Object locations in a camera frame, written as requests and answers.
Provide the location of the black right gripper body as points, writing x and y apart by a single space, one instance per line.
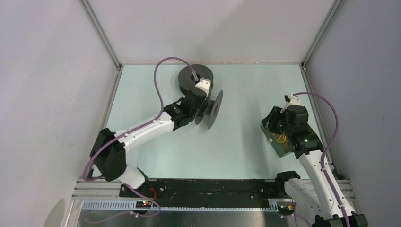
277 122

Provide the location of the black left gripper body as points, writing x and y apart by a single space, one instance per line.
199 111

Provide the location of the dark grey spool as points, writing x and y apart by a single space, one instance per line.
211 110
186 80

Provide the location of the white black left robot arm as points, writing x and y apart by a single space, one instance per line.
110 150

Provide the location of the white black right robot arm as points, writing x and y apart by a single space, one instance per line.
327 204

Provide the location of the green tray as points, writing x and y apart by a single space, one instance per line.
278 144

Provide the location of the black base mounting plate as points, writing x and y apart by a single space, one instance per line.
213 192

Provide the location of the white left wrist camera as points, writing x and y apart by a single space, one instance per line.
205 85

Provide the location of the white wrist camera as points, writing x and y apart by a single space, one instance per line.
291 99
205 85

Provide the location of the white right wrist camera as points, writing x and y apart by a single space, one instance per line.
291 99

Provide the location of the right aluminium frame post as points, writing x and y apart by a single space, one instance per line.
328 20

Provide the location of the aluminium frame post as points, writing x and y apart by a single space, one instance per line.
93 19
328 20

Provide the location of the white slotted cable duct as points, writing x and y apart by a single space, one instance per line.
136 205

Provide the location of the left aluminium frame post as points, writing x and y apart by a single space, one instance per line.
93 19

